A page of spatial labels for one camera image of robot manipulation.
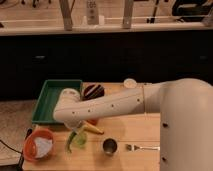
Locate green plastic cup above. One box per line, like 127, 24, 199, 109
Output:
74, 132, 87, 148

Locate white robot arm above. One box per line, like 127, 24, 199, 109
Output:
53, 78, 213, 171

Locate orange tomato toy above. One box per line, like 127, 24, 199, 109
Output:
87, 120, 98, 125

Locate green plastic tray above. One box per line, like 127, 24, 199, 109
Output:
32, 79, 82, 125

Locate green chili pepper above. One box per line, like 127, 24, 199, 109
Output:
65, 131, 77, 153

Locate white cup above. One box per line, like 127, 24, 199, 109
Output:
123, 78, 137, 88

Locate orange bowl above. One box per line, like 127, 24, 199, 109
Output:
23, 129, 54, 162

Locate dark striped bowl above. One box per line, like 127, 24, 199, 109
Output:
83, 84, 105, 100

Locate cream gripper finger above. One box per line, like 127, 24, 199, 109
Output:
75, 126, 84, 134

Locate small metal cup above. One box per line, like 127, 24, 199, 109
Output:
102, 138, 118, 155

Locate yellow corn toy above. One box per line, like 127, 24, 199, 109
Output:
83, 122, 103, 134

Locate white remote device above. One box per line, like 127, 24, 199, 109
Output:
86, 0, 99, 25

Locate white crumpled cloth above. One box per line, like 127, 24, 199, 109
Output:
35, 137, 53, 158

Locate silver fork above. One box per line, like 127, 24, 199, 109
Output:
125, 144, 160, 151

